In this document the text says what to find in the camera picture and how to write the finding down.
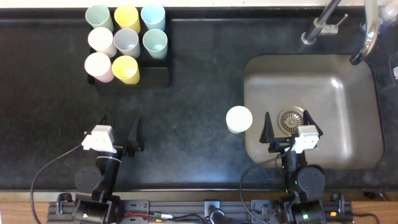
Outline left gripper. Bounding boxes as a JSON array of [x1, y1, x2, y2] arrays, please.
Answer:
[[98, 114, 145, 158]]

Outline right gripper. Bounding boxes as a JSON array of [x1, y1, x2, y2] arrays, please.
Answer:
[[259, 109, 324, 154]]

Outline white cup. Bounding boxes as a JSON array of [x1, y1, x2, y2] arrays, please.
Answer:
[[225, 105, 254, 134], [87, 27, 118, 58]]

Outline yellow cup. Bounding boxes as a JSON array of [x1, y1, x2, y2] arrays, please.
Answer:
[[113, 5, 141, 34], [111, 55, 141, 85]]

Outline pink cup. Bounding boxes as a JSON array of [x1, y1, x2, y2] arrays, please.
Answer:
[[84, 52, 115, 83]]

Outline steel sink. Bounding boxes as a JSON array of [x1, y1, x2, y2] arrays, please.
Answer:
[[243, 54, 386, 170]]

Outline black tray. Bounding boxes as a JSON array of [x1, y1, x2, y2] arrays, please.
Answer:
[[86, 18, 171, 88]]

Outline grey cup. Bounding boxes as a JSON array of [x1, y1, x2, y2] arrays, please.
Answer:
[[113, 28, 141, 59]]

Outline green cup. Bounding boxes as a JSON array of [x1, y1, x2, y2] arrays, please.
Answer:
[[142, 28, 169, 60], [85, 4, 115, 33]]

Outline blue cup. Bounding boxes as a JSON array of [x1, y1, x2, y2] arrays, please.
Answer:
[[140, 4, 167, 32]]

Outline steel tap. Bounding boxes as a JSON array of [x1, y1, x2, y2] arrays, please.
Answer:
[[300, 0, 382, 66]]

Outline blue soap bottle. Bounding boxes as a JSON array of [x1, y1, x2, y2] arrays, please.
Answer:
[[377, 0, 398, 35]]

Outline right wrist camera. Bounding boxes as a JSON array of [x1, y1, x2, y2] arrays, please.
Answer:
[[287, 125, 321, 154]]

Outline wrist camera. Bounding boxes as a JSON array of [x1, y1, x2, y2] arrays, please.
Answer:
[[287, 125, 321, 154], [81, 124, 116, 154]]

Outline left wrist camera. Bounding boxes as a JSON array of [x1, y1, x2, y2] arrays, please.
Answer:
[[81, 124, 116, 154]]

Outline black cable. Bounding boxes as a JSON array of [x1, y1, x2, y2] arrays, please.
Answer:
[[238, 141, 296, 224], [30, 144, 83, 224]]

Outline mounting rail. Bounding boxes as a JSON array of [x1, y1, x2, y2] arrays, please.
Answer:
[[46, 192, 382, 224]]

